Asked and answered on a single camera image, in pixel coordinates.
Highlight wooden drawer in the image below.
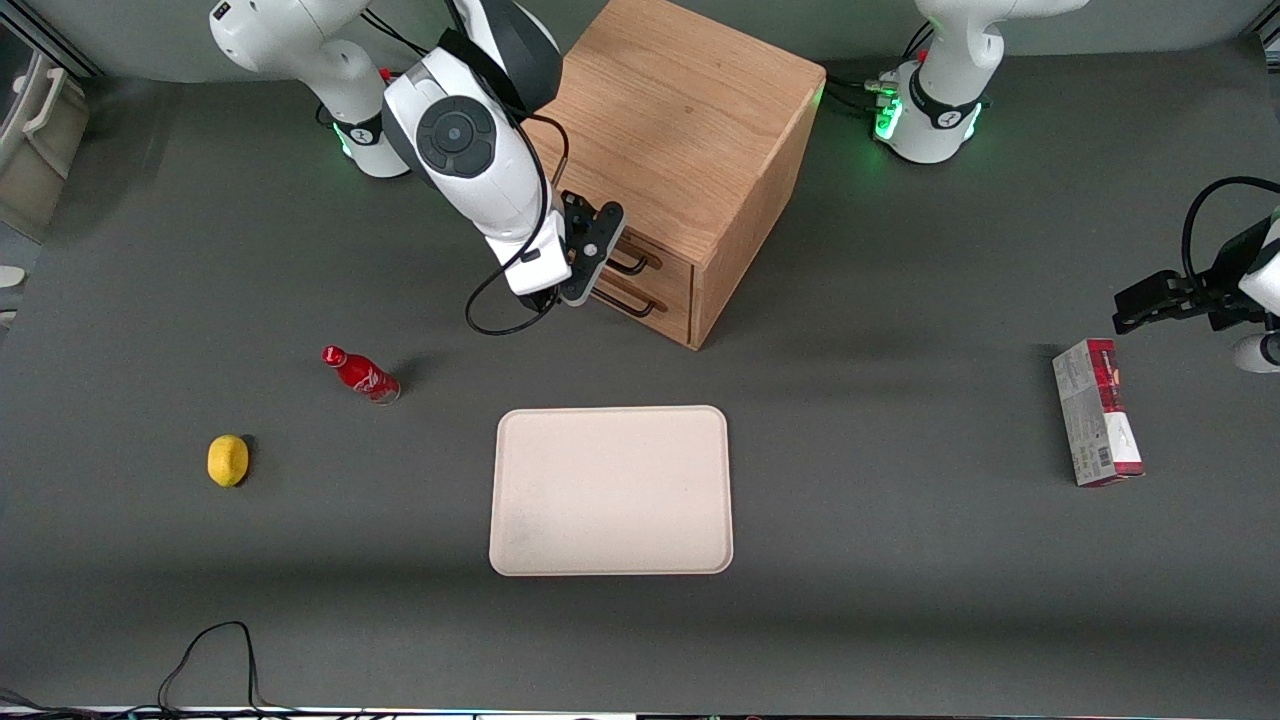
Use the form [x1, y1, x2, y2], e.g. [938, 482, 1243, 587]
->
[605, 225, 695, 307]
[588, 278, 693, 347]

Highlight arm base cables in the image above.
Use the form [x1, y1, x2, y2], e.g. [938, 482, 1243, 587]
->
[362, 10, 436, 59]
[825, 25, 936, 111]

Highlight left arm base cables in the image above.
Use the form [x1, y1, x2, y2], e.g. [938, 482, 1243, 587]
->
[825, 25, 936, 111]

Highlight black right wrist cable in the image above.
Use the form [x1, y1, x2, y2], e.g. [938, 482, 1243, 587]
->
[465, 100, 573, 337]

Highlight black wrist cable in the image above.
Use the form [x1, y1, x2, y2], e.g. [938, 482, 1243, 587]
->
[1182, 177, 1280, 283]
[465, 100, 573, 337]

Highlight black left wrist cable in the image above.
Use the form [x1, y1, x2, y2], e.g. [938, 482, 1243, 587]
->
[1182, 177, 1280, 283]

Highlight yellow lemon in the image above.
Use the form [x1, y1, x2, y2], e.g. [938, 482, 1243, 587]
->
[207, 434, 250, 488]

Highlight aluminium frame rail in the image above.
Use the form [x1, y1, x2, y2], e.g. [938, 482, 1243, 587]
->
[0, 12, 103, 79]

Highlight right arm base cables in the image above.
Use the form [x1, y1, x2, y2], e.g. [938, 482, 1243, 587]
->
[362, 10, 436, 59]

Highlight oak wooden cabinet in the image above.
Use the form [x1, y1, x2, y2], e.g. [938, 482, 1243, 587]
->
[520, 0, 827, 351]

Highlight red soda bottle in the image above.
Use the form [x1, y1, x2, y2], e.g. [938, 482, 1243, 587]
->
[321, 345, 402, 406]

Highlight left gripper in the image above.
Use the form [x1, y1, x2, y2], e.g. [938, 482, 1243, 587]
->
[1113, 215, 1280, 334]

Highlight grey and red carton box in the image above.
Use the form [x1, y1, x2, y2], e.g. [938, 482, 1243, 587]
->
[1052, 338, 1146, 488]

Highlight black cable on table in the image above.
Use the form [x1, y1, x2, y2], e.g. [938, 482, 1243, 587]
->
[0, 621, 301, 717]

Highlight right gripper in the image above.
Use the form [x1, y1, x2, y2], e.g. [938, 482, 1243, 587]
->
[483, 192, 627, 306]

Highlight beige plastic bin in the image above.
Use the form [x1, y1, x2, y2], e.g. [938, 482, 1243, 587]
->
[0, 25, 89, 241]

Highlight beige plastic tray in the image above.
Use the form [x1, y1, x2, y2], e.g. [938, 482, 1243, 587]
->
[489, 405, 734, 577]

